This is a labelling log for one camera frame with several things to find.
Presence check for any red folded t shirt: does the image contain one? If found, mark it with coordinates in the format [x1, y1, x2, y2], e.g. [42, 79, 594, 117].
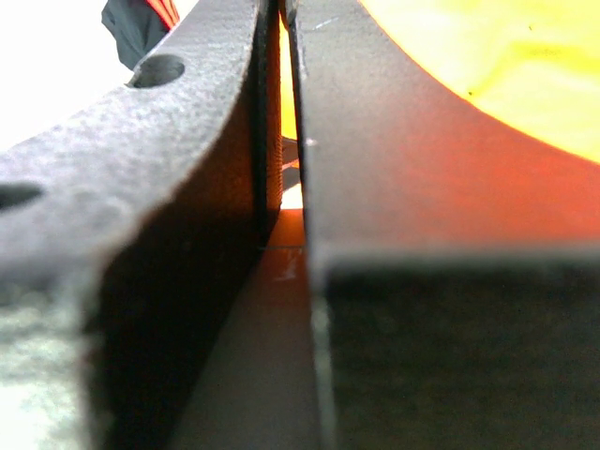
[146, 0, 180, 30]

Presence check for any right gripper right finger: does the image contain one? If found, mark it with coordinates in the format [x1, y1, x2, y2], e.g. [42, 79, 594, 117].
[286, 1, 599, 449]

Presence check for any orange t shirt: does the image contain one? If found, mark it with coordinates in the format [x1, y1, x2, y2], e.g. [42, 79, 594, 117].
[269, 0, 600, 249]

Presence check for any black folded t shirt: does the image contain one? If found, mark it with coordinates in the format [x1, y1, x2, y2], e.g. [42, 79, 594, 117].
[101, 0, 169, 70]

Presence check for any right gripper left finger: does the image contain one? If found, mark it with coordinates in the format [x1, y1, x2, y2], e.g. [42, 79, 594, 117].
[1, 1, 281, 449]

